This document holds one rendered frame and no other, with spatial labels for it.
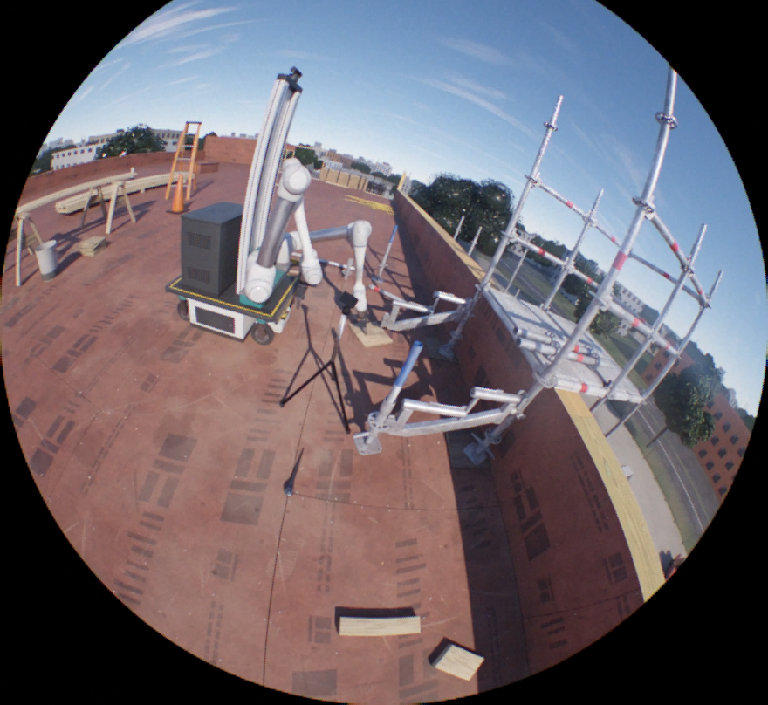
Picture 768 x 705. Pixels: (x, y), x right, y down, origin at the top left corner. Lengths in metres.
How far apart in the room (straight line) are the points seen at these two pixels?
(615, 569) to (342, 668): 1.13
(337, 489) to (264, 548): 0.48
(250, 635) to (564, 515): 1.44
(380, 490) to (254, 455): 0.67
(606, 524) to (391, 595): 0.96
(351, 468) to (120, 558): 1.31
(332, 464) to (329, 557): 0.51
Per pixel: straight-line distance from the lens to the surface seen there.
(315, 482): 1.41
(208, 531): 1.36
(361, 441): 1.57
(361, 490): 1.44
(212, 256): 1.81
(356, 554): 1.35
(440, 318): 2.27
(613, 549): 1.35
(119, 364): 2.07
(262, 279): 1.44
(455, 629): 1.53
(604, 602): 1.45
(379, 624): 1.34
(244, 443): 1.49
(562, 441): 1.47
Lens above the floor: 1.31
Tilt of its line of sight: 30 degrees down
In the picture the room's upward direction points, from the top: 21 degrees clockwise
